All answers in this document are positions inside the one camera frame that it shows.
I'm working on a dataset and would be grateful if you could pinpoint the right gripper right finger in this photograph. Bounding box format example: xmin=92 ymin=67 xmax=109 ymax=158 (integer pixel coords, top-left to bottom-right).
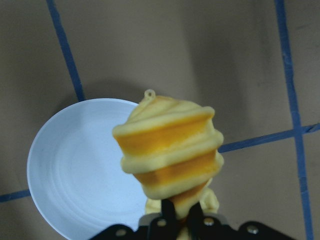
xmin=186 ymin=202 xmax=203 ymax=225

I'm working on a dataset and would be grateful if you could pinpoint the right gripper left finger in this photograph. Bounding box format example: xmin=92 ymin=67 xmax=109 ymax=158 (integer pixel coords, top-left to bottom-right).
xmin=161 ymin=199 xmax=177 ymax=223

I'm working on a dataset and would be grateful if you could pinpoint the yellow bread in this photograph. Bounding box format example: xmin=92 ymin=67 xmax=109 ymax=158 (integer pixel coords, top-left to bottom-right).
xmin=112 ymin=89 xmax=224 ymax=240

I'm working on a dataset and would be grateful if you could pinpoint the blue plate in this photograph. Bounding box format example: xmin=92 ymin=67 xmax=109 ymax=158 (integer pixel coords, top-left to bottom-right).
xmin=27 ymin=98 xmax=146 ymax=240

